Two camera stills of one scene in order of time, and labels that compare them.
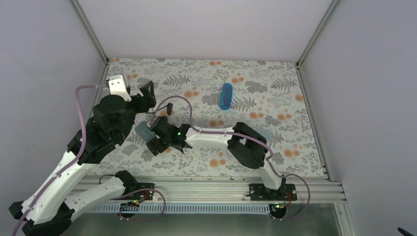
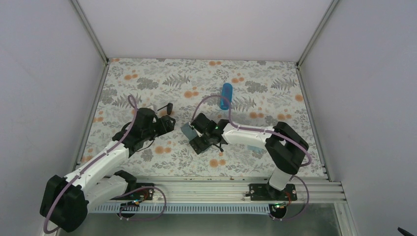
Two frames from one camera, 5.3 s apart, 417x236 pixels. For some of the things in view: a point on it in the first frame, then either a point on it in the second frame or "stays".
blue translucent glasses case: (225, 102) stays
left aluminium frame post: (91, 33) stays
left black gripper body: (144, 106) -> (148, 133)
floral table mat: (206, 94) stays
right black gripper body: (161, 147) -> (203, 145)
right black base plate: (259, 192) stays
